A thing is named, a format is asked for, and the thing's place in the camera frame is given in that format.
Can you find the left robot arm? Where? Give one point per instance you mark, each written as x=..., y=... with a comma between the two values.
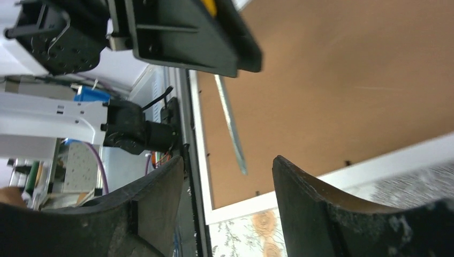
x=68, y=36

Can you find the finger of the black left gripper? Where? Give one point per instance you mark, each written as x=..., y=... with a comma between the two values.
x=180, y=34
x=248, y=52

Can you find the white picture frame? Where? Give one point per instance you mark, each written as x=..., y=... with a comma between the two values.
x=352, y=91

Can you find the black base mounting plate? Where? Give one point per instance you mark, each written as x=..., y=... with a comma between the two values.
x=191, y=232

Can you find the yellow handled screwdriver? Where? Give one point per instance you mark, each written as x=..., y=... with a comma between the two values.
x=231, y=123

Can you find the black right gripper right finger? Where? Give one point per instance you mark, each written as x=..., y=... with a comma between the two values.
x=319, y=219

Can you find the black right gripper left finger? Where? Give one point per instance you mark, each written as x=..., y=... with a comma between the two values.
x=137, y=219

